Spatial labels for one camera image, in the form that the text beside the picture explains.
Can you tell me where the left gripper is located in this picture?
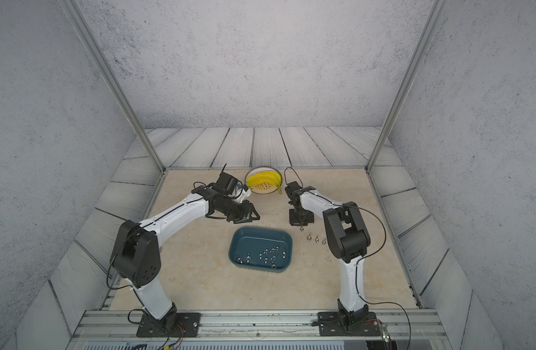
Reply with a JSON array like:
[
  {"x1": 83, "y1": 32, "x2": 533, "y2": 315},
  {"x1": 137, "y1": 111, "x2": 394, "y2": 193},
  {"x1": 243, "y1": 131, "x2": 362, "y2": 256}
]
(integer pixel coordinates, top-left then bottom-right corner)
[{"x1": 220, "y1": 197, "x2": 263, "y2": 224}]

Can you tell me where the teal plastic storage box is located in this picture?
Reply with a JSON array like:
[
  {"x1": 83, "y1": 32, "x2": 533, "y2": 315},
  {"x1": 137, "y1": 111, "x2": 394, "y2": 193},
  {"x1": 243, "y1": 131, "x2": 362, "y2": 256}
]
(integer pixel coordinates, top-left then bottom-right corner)
[{"x1": 229, "y1": 226, "x2": 294, "y2": 273}]

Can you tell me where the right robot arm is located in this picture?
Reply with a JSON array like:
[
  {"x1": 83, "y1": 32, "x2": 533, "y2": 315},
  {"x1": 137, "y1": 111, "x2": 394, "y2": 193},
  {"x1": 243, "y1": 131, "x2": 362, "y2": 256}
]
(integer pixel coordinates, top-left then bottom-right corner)
[{"x1": 285, "y1": 182, "x2": 371, "y2": 330}]

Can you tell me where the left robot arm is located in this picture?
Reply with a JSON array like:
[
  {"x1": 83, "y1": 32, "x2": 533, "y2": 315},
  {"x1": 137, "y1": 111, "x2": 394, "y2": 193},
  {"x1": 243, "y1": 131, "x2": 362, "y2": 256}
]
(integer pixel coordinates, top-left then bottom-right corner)
[{"x1": 110, "y1": 184, "x2": 260, "y2": 332}]

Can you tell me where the round patterned plate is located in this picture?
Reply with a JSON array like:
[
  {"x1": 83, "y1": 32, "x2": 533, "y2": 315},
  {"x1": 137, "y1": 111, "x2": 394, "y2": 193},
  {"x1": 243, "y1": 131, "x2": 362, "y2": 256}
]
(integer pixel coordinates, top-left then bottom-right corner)
[{"x1": 245, "y1": 165, "x2": 283, "y2": 195}]

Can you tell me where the yellow banana bunch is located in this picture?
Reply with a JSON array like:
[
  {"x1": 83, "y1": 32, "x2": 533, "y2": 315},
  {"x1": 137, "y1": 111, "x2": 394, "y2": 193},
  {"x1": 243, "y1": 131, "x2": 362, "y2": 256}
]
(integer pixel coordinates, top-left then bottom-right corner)
[{"x1": 245, "y1": 171, "x2": 282, "y2": 195}]

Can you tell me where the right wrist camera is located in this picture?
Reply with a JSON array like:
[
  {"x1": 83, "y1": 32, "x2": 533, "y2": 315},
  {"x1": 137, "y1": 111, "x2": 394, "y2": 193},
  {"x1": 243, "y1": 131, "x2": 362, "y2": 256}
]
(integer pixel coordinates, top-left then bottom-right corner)
[{"x1": 285, "y1": 182, "x2": 302, "y2": 208}]

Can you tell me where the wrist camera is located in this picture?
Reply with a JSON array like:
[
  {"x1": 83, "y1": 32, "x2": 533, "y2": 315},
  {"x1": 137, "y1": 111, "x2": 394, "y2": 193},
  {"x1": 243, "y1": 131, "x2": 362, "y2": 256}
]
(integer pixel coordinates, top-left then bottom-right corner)
[
  {"x1": 215, "y1": 171, "x2": 243, "y2": 198},
  {"x1": 285, "y1": 182, "x2": 302, "y2": 208}
]

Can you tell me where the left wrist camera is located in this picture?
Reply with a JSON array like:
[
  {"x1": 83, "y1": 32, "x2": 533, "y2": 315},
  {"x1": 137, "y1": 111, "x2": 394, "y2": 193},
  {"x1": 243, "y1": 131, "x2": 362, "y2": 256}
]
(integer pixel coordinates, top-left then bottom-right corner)
[{"x1": 215, "y1": 171, "x2": 243, "y2": 198}]

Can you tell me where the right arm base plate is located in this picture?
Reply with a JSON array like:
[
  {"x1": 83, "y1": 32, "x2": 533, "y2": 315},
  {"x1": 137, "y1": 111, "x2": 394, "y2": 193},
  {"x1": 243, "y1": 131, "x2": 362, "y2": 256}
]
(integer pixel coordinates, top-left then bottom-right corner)
[{"x1": 311, "y1": 311, "x2": 382, "y2": 337}]

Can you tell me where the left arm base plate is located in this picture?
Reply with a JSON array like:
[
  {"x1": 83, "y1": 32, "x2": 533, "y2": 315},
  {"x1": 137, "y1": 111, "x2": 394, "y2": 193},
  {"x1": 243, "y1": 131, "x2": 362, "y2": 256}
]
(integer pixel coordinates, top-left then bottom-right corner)
[{"x1": 136, "y1": 312, "x2": 202, "y2": 338}]

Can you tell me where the aluminium mounting rail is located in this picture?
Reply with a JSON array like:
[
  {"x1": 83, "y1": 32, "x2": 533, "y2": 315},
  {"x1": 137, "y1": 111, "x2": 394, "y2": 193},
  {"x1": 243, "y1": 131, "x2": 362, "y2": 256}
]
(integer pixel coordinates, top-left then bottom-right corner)
[{"x1": 69, "y1": 309, "x2": 451, "y2": 349}]

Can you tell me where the right frame post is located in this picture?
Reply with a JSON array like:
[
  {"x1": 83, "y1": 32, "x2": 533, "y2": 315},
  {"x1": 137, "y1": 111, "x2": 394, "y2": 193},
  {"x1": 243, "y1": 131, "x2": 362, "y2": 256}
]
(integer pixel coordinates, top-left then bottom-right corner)
[{"x1": 365, "y1": 0, "x2": 448, "y2": 174}]

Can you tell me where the frame post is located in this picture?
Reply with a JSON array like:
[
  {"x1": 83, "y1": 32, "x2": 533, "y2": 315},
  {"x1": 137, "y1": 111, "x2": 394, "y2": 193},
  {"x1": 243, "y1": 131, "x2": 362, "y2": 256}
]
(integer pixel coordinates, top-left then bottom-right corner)
[
  {"x1": 365, "y1": 0, "x2": 448, "y2": 174},
  {"x1": 59, "y1": 0, "x2": 166, "y2": 174}
]

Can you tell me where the left frame post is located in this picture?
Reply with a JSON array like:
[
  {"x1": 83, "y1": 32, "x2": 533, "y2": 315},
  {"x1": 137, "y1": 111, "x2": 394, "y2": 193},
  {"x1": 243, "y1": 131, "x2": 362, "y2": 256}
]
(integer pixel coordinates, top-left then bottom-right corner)
[{"x1": 59, "y1": 0, "x2": 166, "y2": 174}]

